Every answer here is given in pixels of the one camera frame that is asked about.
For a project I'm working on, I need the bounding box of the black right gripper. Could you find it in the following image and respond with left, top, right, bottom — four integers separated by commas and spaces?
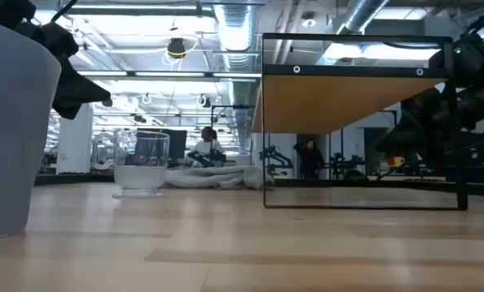
375, 87, 445, 163

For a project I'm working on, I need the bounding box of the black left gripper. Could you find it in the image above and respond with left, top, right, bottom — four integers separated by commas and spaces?
0, 0, 111, 121

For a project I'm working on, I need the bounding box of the grey-blue plastic cup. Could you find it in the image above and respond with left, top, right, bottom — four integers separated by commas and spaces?
0, 15, 62, 243

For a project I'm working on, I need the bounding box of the white pillar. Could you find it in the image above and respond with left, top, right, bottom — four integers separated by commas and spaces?
55, 103, 94, 175

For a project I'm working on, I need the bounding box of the black equipment rack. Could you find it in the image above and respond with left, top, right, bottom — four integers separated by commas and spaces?
466, 131, 484, 183

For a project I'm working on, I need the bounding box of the person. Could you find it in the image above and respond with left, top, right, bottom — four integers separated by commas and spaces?
186, 126, 229, 168
293, 139, 326, 180

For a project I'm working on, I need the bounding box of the clear glass mug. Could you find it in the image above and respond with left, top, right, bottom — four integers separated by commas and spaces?
91, 129, 172, 200

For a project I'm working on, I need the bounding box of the black computer monitor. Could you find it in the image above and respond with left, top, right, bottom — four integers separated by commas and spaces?
135, 128, 188, 161

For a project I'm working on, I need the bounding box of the grey knitted cloth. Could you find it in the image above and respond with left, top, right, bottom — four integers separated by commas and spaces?
162, 164, 276, 191

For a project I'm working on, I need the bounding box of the wooden shelf with black frame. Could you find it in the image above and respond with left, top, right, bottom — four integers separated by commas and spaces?
251, 32, 469, 211

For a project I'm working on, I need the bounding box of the black ceiling-hung camera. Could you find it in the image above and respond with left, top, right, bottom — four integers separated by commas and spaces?
166, 37, 187, 60

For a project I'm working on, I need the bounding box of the silver ventilation duct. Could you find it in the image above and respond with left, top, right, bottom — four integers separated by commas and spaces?
212, 2, 263, 135
336, 0, 391, 36

